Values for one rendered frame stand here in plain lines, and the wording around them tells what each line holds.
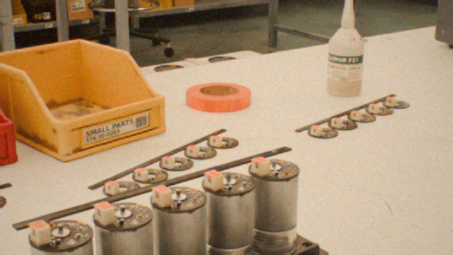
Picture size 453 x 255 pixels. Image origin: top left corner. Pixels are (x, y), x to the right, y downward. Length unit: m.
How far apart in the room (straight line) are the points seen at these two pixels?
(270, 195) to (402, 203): 0.15
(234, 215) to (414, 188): 0.20
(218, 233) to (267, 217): 0.03
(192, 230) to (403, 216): 0.18
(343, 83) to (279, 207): 0.36
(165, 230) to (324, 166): 0.23
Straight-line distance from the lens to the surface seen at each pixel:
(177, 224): 0.31
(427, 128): 0.62
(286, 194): 0.34
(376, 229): 0.44
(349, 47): 0.68
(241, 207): 0.33
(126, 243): 0.30
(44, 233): 0.28
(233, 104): 0.64
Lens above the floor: 0.94
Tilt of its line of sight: 19 degrees down
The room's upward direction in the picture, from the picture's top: straight up
